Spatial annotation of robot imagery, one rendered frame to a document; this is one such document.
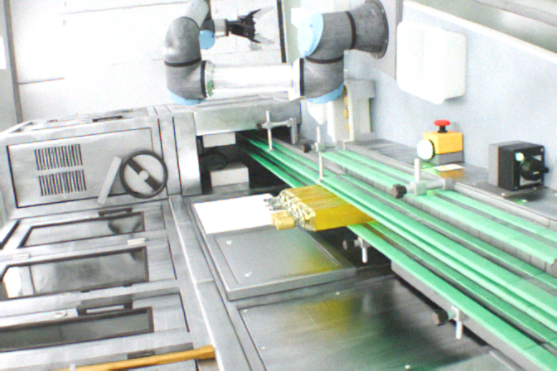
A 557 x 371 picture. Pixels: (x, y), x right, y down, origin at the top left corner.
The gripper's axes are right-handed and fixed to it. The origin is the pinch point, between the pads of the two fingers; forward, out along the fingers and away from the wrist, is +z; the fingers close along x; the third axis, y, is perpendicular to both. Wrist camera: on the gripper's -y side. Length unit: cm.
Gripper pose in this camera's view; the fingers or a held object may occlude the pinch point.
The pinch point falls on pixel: (275, 25)
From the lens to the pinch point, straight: 217.7
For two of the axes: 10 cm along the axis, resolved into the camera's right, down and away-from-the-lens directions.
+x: 0.1, 9.0, 4.4
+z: 9.6, -1.3, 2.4
